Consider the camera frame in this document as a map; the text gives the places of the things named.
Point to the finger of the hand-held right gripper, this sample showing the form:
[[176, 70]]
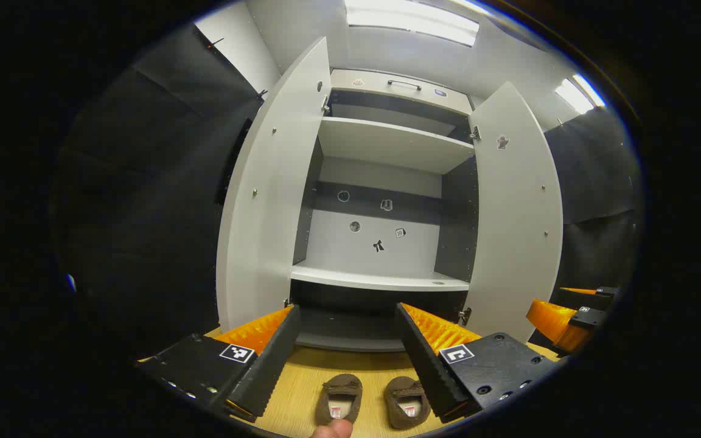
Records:
[[585, 328], [594, 298]]

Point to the brown fuzzy shoe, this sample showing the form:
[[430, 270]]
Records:
[[339, 398], [407, 404]]

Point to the black backdrop cloth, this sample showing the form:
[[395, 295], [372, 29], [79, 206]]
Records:
[[143, 182]]

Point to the white shoe cabinet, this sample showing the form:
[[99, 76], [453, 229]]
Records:
[[362, 243]]

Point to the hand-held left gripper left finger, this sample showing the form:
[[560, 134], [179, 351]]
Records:
[[271, 359]]

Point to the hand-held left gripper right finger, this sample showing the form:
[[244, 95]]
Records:
[[426, 359]]

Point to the white cabinet drawer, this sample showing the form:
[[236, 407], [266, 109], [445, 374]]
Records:
[[375, 85]]

